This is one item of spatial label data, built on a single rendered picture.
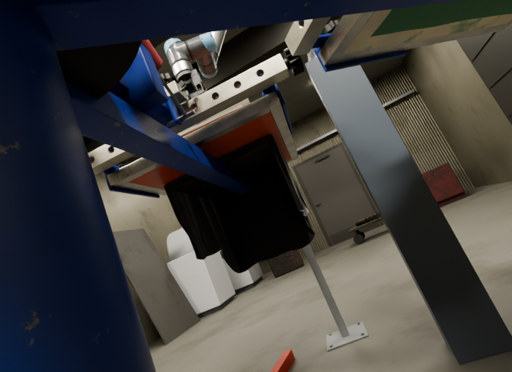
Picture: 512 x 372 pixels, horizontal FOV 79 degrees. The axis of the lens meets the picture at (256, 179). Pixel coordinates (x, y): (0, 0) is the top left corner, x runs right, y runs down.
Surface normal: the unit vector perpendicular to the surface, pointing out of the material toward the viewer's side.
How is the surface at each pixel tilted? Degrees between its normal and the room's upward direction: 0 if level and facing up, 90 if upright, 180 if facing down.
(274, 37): 90
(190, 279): 90
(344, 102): 90
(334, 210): 90
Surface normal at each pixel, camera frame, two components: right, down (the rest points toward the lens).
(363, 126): -0.32, -0.08
